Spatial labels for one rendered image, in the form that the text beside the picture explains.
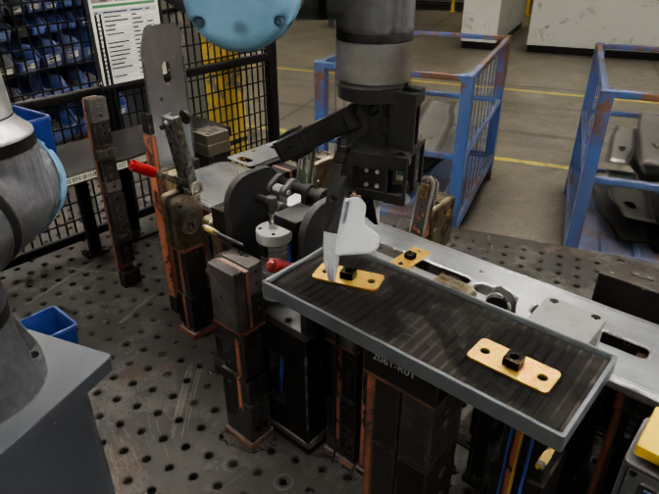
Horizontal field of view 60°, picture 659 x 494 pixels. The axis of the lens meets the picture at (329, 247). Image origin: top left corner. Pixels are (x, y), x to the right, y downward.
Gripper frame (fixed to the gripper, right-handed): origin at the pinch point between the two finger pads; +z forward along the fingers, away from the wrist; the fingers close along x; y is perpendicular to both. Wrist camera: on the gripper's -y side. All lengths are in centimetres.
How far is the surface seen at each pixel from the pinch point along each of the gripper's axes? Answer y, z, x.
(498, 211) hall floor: -6, 120, 279
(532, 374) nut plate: 22.5, 3.6, -9.8
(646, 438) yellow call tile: 32.2, 3.9, -13.9
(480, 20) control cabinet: -115, 81, 811
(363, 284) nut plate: 2.2, 3.6, -1.2
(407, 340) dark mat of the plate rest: 9.9, 3.9, -9.1
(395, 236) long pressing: -5.8, 19.9, 41.5
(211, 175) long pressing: -57, 20, 54
